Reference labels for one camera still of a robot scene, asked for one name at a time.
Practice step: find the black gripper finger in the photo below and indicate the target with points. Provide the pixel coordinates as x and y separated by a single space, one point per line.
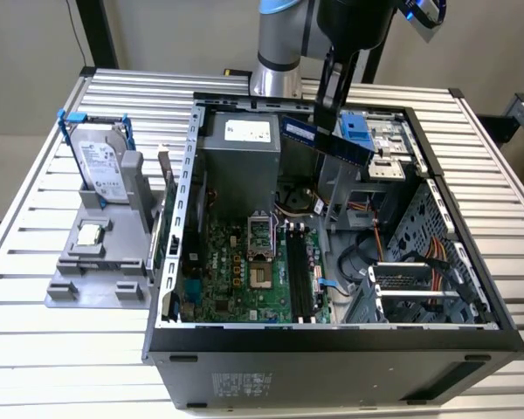
332 96

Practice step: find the RAM stick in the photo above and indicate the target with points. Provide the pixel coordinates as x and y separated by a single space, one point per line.
353 150
100 265

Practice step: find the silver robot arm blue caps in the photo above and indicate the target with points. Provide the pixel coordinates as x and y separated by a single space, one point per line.
279 43

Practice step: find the white clip RAM slot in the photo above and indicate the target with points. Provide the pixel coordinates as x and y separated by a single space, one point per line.
306 275
295 275

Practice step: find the blue drive latch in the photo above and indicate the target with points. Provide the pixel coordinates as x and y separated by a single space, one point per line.
358 128

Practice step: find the yellow tipped black connector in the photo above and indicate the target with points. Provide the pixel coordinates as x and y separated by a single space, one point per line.
228 72

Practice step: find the grey power supply unit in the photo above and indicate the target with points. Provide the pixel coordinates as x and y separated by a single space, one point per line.
240 174

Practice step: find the green graphics card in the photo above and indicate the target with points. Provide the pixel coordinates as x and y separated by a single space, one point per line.
170 196

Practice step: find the CPU socket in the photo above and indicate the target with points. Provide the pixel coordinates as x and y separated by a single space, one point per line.
261 277

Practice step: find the grey metal disk bay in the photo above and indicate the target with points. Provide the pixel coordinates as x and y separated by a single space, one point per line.
419 294

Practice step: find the green motherboard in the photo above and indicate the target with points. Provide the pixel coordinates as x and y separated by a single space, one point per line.
244 305

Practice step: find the blue expansion slot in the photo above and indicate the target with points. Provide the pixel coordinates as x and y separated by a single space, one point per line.
193 291

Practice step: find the hard disk in blue carrier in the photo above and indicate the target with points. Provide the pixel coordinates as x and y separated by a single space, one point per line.
98 166

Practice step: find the grey parts rack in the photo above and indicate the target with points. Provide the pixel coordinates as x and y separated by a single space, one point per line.
122 244

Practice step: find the black open PC case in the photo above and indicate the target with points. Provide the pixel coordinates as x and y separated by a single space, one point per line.
332 375

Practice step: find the silver CPU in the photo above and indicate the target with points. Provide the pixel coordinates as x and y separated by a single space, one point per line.
89 235

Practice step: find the black metal post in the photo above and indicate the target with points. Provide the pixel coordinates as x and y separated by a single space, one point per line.
98 35
369 72

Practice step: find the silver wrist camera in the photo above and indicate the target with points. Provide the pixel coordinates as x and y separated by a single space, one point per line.
423 26

